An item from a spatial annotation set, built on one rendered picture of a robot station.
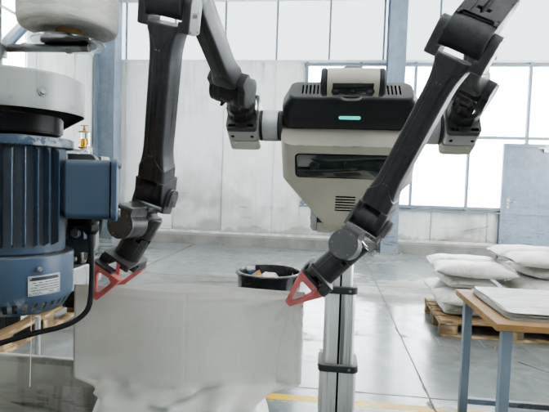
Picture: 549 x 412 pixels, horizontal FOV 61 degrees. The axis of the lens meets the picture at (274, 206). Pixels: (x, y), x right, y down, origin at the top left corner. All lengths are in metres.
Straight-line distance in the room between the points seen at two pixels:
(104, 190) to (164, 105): 0.28
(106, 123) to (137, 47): 1.65
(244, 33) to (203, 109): 1.64
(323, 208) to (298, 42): 8.04
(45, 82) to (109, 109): 9.10
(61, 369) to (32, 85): 1.05
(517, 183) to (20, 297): 9.14
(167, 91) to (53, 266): 0.39
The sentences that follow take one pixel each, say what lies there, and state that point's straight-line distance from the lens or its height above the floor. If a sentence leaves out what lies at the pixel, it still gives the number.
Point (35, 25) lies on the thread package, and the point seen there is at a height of 1.53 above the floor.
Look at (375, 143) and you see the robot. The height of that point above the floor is 1.39.
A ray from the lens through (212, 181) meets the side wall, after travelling 9.25.
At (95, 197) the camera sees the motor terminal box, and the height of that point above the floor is 1.25.
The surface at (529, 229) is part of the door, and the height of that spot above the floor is 0.56.
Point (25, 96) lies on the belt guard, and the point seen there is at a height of 1.38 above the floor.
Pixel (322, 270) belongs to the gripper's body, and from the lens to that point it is 0.97.
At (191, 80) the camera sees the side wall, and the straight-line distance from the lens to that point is 9.57.
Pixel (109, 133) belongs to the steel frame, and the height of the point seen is 2.11.
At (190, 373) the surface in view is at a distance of 1.03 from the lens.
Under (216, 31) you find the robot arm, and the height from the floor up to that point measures 1.59.
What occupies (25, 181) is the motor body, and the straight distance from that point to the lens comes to 0.70.
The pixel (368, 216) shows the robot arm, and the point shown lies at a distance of 0.96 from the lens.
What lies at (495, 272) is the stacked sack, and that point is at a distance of 4.33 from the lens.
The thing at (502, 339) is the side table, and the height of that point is 0.68.
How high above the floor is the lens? 1.28
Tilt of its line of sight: 3 degrees down
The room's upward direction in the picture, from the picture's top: 2 degrees clockwise
